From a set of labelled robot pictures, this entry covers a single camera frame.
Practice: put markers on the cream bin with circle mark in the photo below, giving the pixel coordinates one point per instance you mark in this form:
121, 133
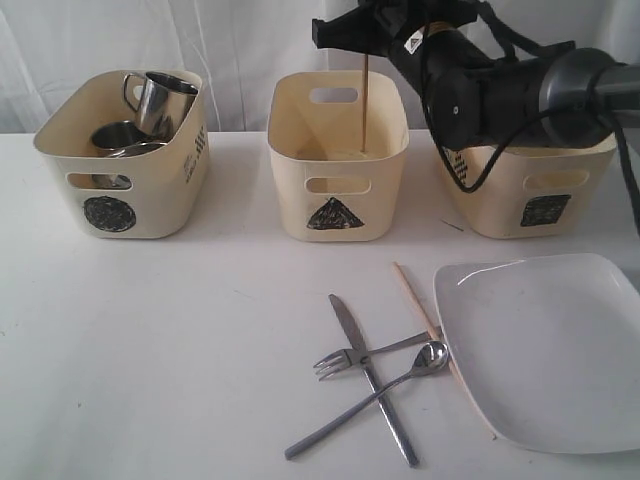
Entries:
147, 196

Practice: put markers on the steel table knife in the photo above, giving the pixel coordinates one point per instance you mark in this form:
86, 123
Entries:
356, 339

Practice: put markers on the cream bin with triangle mark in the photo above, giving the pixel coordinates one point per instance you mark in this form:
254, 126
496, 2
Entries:
328, 191

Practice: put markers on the steel mug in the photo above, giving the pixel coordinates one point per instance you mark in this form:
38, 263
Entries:
164, 103
117, 135

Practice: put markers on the small dark pin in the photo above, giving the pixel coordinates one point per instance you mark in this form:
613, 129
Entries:
456, 227

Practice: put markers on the steel mug front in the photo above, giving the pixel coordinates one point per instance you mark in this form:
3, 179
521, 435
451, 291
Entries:
164, 103

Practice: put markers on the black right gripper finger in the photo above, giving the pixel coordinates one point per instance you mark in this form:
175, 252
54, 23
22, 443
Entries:
356, 31

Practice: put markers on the white square plate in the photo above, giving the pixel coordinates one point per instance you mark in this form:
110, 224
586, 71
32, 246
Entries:
547, 348

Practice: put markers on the cream bin with square mark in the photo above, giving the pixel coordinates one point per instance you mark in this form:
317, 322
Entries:
530, 192

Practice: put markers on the steel fork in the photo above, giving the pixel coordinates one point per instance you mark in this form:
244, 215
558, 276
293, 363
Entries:
344, 359

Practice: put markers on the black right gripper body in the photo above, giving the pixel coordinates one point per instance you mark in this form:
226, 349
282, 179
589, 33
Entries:
397, 30

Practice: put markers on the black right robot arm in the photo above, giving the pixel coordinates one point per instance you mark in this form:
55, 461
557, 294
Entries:
482, 83

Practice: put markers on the stainless steel bowl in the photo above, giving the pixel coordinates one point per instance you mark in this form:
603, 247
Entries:
135, 150

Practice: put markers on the wooden chopstick long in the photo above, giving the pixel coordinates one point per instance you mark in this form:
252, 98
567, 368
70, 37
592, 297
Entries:
364, 92

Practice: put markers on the steel spoon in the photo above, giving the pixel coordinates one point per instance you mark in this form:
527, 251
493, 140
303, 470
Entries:
431, 358

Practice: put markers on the wooden chopstick pale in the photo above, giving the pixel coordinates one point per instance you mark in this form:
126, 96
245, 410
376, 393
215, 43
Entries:
431, 329

